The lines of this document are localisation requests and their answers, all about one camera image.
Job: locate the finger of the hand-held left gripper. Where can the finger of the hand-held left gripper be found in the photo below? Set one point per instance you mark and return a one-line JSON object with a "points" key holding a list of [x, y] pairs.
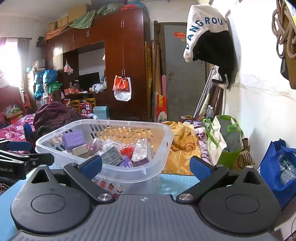
{"points": [[39, 158], [18, 146]]}

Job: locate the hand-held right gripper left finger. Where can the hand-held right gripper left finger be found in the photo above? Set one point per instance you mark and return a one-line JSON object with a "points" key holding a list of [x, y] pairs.
{"points": [[92, 166]]}

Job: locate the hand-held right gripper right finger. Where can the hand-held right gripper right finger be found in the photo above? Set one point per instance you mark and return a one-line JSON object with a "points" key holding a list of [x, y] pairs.
{"points": [[201, 168]]}

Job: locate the tan brown box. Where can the tan brown box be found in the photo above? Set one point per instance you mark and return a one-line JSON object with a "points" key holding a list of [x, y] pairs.
{"points": [[79, 150]]}

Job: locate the white printed box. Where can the white printed box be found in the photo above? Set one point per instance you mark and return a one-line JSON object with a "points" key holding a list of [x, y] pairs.
{"points": [[112, 157]]}

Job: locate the purple clear-wrapped packet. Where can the purple clear-wrapped packet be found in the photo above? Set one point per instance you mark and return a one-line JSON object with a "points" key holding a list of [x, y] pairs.
{"points": [[99, 144]]}

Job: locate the pile of packets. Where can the pile of packets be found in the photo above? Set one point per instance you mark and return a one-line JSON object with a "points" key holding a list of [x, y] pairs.
{"points": [[126, 163]]}

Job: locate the lavender box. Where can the lavender box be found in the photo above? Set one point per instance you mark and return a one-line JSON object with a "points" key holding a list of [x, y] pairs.
{"points": [[72, 139]]}

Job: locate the orange-red packet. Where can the orange-red packet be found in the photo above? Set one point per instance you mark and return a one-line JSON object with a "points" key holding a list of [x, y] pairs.
{"points": [[126, 151]]}

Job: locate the white plastic basket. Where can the white plastic basket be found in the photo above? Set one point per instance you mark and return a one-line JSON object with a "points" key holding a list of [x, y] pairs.
{"points": [[157, 143]]}

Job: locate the silver foil packet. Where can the silver foil packet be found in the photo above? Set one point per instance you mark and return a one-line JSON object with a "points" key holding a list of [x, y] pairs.
{"points": [[142, 149]]}

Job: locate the pink floral blanket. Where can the pink floral blanket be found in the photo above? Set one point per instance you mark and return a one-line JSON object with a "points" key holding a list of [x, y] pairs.
{"points": [[13, 129]]}

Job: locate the yellow patterned blanket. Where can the yellow patterned blanket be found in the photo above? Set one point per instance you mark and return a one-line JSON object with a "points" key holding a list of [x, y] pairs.
{"points": [[182, 148]]}

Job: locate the green and white tote bag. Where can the green and white tote bag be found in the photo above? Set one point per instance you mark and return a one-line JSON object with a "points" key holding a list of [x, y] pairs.
{"points": [[215, 139]]}

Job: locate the brown paper bag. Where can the brown paper bag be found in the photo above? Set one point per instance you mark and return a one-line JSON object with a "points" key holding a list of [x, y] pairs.
{"points": [[245, 160]]}

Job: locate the small red chair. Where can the small red chair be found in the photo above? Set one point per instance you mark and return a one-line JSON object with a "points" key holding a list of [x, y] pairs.
{"points": [[26, 102]]}

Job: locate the pile of dark clothes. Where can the pile of dark clothes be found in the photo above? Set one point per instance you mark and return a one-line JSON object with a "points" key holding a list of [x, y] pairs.
{"points": [[53, 113]]}

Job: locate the teal box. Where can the teal box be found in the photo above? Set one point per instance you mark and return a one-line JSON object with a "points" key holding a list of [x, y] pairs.
{"points": [[101, 112]]}

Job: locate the plastic water bottle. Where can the plastic water bottle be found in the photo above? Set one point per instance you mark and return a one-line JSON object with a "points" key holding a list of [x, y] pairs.
{"points": [[212, 114], [208, 112]]}

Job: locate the red gift box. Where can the red gift box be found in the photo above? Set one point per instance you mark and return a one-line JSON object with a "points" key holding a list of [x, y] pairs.
{"points": [[86, 107]]}

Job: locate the yellow wooden stool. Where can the yellow wooden stool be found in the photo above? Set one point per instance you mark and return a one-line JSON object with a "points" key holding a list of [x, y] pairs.
{"points": [[75, 103]]}

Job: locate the blue tote bag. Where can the blue tote bag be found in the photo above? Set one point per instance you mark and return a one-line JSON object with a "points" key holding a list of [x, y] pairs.
{"points": [[269, 166]]}

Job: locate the metal crutches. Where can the metal crutches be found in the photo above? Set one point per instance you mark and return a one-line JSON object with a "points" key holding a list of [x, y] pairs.
{"points": [[203, 97]]}

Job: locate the red gift bag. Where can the red gift bag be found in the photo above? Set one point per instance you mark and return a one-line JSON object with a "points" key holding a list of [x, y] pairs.
{"points": [[161, 109]]}

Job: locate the blue plastic bag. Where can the blue plastic bag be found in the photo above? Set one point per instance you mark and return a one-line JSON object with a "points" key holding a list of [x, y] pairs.
{"points": [[46, 78]]}

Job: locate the grey door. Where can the grey door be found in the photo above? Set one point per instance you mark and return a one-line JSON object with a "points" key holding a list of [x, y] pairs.
{"points": [[178, 92]]}

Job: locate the orange and white plastic bag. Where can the orange and white plastic bag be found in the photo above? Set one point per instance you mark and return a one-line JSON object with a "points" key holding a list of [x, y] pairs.
{"points": [[122, 90]]}

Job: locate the wrapped water bottle pack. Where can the wrapped water bottle pack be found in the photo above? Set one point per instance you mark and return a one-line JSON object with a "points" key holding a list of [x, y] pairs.
{"points": [[286, 166]]}

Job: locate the black monitor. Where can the black monitor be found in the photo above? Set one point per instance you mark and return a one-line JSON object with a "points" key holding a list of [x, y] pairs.
{"points": [[89, 81]]}

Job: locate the grey curtain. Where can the grey curtain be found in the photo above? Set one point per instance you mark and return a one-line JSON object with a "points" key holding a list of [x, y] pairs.
{"points": [[23, 58]]}

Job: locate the pink board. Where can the pink board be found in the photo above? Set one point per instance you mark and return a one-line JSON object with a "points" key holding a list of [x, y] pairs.
{"points": [[164, 84]]}

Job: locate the small hanging plastic bag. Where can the small hanging plastic bag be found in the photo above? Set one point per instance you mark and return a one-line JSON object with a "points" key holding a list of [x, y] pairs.
{"points": [[68, 68]]}

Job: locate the wooden boards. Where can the wooden boards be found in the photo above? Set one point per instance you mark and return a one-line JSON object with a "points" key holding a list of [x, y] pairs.
{"points": [[153, 81]]}

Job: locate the brown wooden wardrobe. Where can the brown wooden wardrobe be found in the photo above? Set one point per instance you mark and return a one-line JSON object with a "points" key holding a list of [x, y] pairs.
{"points": [[134, 58]]}

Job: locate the orange cloth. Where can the orange cloth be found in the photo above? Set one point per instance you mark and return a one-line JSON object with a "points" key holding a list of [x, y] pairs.
{"points": [[55, 33]]}

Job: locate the small cardboard box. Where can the small cardboard box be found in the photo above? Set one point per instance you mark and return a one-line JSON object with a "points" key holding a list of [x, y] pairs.
{"points": [[57, 23]]}

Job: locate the red door sign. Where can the red door sign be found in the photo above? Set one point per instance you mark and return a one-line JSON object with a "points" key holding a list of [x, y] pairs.
{"points": [[180, 36]]}

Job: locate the green cloth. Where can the green cloth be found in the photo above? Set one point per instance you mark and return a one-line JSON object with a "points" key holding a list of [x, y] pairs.
{"points": [[83, 22]]}

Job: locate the large cardboard box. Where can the large cardboard box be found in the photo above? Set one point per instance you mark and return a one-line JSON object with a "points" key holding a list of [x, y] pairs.
{"points": [[78, 11]]}

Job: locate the white and black hoodie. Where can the white and black hoodie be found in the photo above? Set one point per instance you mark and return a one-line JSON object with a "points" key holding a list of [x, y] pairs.
{"points": [[203, 14]]}

